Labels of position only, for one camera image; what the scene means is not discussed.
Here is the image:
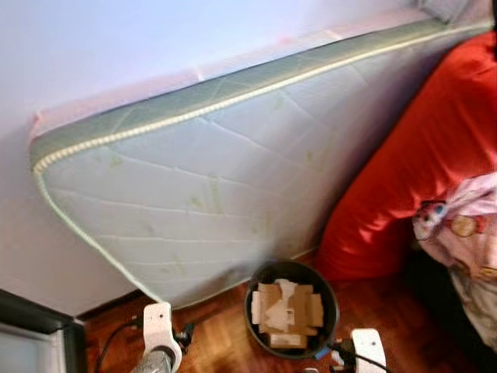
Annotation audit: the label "dark baseboard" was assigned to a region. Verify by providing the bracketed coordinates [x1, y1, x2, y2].
[78, 291, 145, 320]

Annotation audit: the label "grey fabric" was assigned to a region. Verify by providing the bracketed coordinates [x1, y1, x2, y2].
[412, 0, 474, 24]

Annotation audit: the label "black round bin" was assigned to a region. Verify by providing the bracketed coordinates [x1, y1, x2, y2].
[245, 260, 340, 360]

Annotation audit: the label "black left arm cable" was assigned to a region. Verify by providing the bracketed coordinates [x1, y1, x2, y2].
[93, 314, 148, 373]

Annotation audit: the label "red covered mattress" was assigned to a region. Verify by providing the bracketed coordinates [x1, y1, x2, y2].
[315, 31, 497, 281]

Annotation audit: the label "brown cardboard pieces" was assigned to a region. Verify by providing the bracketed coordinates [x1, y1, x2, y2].
[250, 278, 325, 350]

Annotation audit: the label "pink cartoon blanket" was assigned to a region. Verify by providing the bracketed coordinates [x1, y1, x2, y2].
[412, 173, 497, 281]

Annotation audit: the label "green quilted mattress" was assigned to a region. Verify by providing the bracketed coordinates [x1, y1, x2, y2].
[30, 19, 497, 309]

